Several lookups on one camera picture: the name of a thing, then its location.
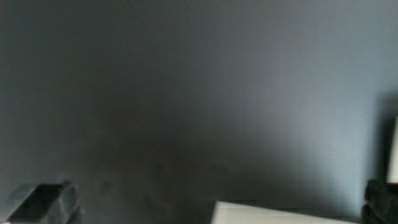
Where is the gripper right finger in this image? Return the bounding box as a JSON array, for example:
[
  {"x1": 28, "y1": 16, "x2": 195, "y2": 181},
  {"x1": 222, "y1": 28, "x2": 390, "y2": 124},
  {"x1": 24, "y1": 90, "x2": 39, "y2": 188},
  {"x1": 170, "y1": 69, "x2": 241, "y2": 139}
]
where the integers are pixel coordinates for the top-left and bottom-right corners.
[{"x1": 360, "y1": 180, "x2": 398, "y2": 224}]

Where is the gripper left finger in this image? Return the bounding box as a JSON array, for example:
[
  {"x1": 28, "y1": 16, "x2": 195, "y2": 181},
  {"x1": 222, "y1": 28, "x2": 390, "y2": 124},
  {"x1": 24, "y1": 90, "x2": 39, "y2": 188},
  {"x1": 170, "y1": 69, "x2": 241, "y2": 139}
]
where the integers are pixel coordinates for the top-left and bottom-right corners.
[{"x1": 0, "y1": 181, "x2": 83, "y2": 224}]

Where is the white cabinet body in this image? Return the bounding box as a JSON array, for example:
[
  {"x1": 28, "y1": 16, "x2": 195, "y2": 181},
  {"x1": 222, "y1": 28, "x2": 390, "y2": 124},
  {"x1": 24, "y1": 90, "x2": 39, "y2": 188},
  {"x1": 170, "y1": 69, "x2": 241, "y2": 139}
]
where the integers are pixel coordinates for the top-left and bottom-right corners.
[{"x1": 209, "y1": 201, "x2": 355, "y2": 224}]

